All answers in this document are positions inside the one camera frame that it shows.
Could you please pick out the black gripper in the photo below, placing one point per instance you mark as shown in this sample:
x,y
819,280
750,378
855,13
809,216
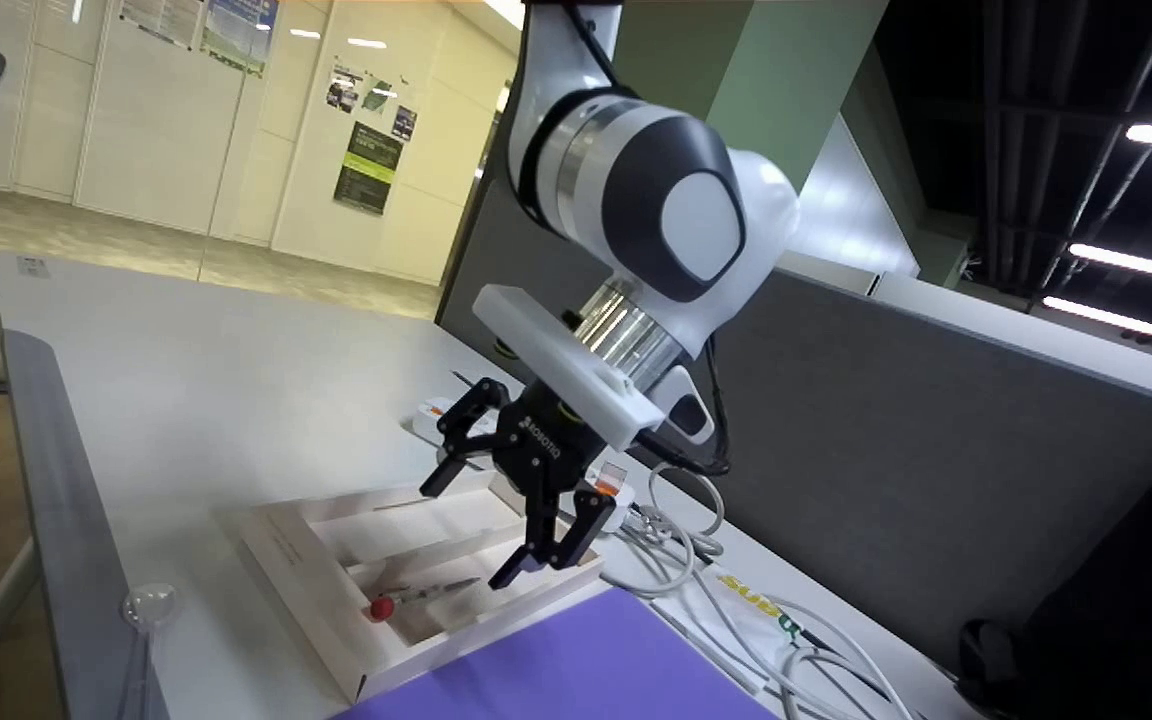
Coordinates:
x,y
543,441

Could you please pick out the blue pen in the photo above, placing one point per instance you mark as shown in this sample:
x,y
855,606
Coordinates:
x,y
380,606

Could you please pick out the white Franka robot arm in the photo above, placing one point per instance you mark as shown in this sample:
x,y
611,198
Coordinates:
x,y
662,200

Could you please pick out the wooden two-compartment tray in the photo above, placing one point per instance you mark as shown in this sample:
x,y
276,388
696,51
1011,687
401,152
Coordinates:
x,y
321,572

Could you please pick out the white power strip orange switches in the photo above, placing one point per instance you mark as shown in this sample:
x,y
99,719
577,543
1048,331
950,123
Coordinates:
x,y
614,469

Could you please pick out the purple paper sheet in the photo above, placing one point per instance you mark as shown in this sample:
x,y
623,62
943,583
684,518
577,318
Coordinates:
x,y
577,664

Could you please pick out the grey office partition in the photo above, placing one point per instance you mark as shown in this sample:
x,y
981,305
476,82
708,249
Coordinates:
x,y
950,466

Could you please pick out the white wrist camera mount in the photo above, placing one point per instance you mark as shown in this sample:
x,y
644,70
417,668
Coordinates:
x,y
562,357

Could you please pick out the green and black wall poster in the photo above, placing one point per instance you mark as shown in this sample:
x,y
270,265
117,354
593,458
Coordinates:
x,y
364,164

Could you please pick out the pale wall poster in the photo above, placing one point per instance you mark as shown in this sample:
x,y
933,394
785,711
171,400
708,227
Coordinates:
x,y
236,31

